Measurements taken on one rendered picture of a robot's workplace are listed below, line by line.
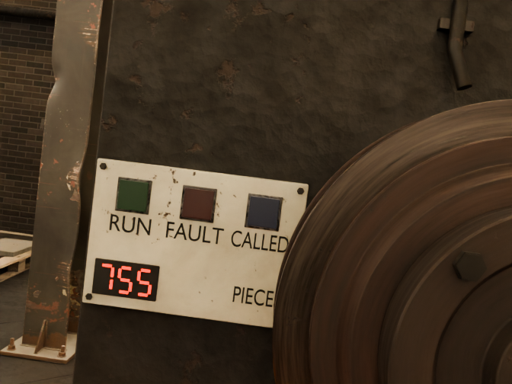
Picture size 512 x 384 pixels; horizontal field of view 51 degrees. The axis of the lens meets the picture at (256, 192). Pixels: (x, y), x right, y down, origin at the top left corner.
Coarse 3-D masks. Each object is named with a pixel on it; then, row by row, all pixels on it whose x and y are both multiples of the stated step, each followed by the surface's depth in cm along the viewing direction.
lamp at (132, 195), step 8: (120, 184) 65; (128, 184) 65; (136, 184) 65; (144, 184) 65; (120, 192) 65; (128, 192) 65; (136, 192) 65; (144, 192) 65; (120, 200) 65; (128, 200) 65; (136, 200) 65; (144, 200) 65; (120, 208) 65; (128, 208) 65; (136, 208) 65; (144, 208) 65
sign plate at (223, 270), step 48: (96, 192) 66; (240, 192) 65; (288, 192) 65; (96, 240) 66; (144, 240) 66; (192, 240) 65; (240, 240) 65; (288, 240) 65; (96, 288) 66; (144, 288) 66; (192, 288) 66; (240, 288) 65
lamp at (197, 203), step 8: (184, 192) 65; (192, 192) 65; (200, 192) 65; (208, 192) 65; (184, 200) 65; (192, 200) 65; (200, 200) 65; (208, 200) 65; (184, 208) 65; (192, 208) 65; (200, 208) 65; (208, 208) 65; (184, 216) 65; (192, 216) 65; (200, 216) 65; (208, 216) 65
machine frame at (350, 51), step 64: (128, 0) 66; (192, 0) 66; (256, 0) 66; (320, 0) 65; (384, 0) 65; (448, 0) 65; (128, 64) 67; (192, 64) 66; (256, 64) 66; (320, 64) 66; (384, 64) 65; (448, 64) 65; (128, 128) 67; (192, 128) 67; (256, 128) 66; (320, 128) 66; (384, 128) 66; (128, 320) 68; (192, 320) 68
